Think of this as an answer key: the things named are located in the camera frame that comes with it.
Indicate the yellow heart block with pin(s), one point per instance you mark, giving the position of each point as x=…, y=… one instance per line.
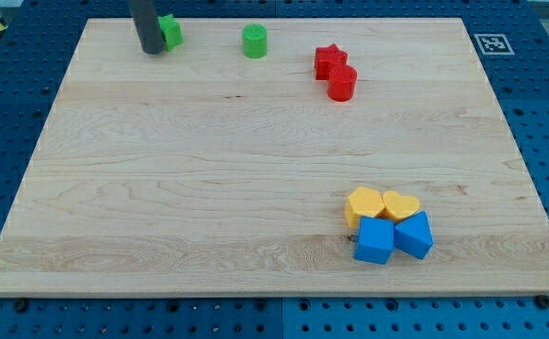
x=398, y=207

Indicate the light wooden board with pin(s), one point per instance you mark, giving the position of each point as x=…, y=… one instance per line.
x=203, y=173

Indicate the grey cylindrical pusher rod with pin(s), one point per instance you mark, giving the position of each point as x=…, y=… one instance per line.
x=144, y=15

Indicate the red star block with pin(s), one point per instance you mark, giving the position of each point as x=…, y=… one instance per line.
x=327, y=57

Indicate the green star block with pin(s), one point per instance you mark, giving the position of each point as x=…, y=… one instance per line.
x=171, y=31

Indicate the yellow pentagon block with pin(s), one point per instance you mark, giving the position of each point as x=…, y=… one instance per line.
x=362, y=202

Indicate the green cylinder block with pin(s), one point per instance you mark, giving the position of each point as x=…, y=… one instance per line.
x=254, y=41

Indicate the white fiducial marker tag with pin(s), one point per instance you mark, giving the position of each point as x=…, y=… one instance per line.
x=492, y=44

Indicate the blue triangle block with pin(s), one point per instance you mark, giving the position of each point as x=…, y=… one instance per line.
x=414, y=236

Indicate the red cylinder block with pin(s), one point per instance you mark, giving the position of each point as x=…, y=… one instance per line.
x=341, y=83

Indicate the blue cube block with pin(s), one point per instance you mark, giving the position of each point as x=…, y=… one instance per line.
x=375, y=240

